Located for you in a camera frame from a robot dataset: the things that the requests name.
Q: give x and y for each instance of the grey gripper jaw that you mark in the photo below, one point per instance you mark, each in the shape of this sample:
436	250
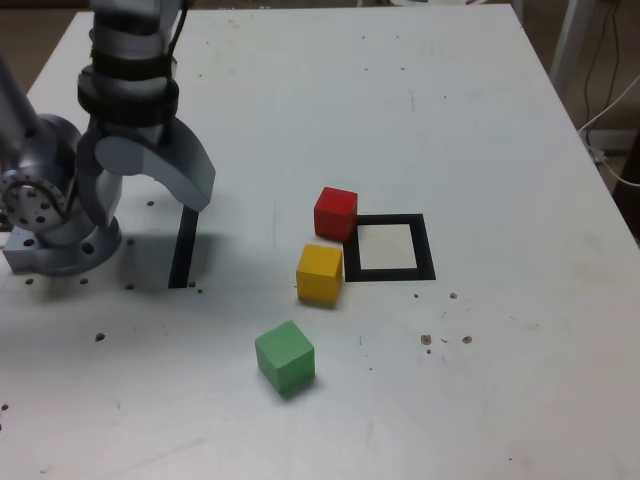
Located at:
97	195
175	170

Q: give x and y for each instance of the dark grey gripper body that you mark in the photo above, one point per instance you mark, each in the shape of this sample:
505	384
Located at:
132	132

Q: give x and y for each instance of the red cube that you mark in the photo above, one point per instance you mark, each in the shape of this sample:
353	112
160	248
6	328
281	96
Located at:
332	212

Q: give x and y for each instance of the yellow cube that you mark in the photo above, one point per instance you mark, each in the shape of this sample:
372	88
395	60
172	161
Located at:
320	275

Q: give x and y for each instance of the green cube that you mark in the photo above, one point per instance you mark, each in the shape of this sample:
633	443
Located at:
282	357

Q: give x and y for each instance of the black tape square outline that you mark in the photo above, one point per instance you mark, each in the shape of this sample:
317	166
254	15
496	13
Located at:
390	275

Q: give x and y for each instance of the black tape strip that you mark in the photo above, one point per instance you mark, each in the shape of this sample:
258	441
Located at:
181	260

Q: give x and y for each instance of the white metal frame leg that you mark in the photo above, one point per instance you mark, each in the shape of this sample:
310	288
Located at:
565	45

